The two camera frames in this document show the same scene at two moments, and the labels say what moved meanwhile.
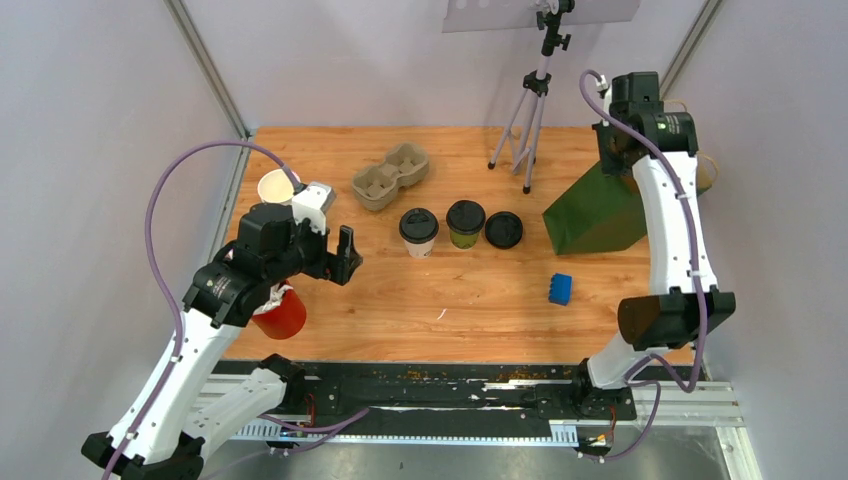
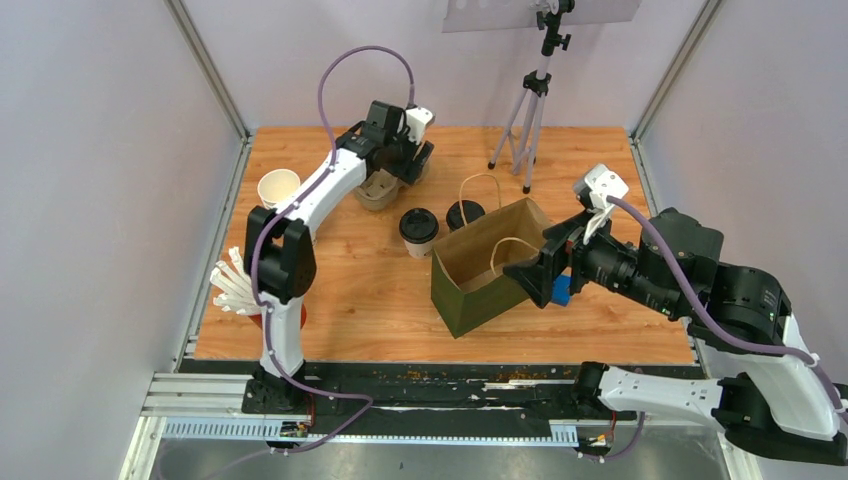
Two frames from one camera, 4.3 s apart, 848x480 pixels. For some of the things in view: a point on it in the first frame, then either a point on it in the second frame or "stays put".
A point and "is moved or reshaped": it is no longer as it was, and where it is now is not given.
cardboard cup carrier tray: [375, 186] stays put
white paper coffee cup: [420, 250] stays put
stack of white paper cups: [275, 187] stays put
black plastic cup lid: [418, 225] stays put
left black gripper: [340, 267] -> [406, 171]
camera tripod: [524, 126] stays put
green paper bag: [604, 210] is moved or reshaped
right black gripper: [609, 165] -> [532, 276]
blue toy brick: [560, 289] stays put
